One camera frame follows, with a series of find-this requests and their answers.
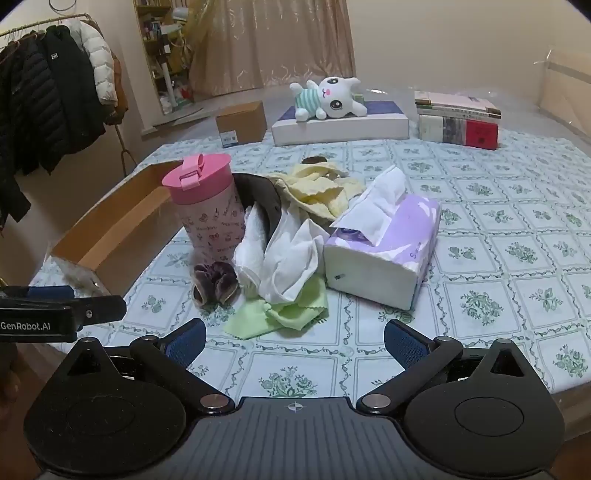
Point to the white standing fan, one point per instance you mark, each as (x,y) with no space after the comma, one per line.
(168,78)

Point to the white puffer jacket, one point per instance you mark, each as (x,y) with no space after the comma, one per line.
(99,60)

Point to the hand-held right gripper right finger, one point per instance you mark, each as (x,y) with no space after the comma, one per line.
(404,344)

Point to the beige curtain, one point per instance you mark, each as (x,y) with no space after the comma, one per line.
(277,41)

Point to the floral tablecloth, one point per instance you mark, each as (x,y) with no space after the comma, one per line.
(498,221)

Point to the pale yellow towel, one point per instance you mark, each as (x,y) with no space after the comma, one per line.
(318,194)

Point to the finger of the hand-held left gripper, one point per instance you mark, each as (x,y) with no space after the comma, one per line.
(46,292)
(99,308)

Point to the brown coat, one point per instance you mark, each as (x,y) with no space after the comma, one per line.
(121,92)

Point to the white plush toy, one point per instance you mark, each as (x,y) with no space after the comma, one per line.
(332,99)

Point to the dark cloth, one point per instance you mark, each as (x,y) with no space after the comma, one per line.
(256,194)

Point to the small closed cardboard box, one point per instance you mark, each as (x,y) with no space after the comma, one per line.
(242,122)

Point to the stack of books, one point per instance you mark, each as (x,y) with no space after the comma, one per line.
(461,131)

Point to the flat white and blue box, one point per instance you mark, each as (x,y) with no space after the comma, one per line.
(341,129)

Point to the purple velvet scrunchie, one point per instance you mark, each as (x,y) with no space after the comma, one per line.
(214,284)

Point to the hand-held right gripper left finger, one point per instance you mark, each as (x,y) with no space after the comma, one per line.
(187,342)

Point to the small green box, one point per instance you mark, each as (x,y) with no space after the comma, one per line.
(358,98)

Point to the cardboard tray box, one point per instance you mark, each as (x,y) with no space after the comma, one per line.
(115,221)

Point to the wooden bookshelf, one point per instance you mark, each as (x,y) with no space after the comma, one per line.
(154,41)

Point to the white thin cloth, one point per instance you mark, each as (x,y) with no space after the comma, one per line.
(291,263)

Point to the purple tissue pack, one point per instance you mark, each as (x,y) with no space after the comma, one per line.
(392,244)

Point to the pink lidded tumbler cup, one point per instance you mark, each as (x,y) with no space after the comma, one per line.
(207,217)

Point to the light green cloth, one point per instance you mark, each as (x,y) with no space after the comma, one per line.
(286,314)

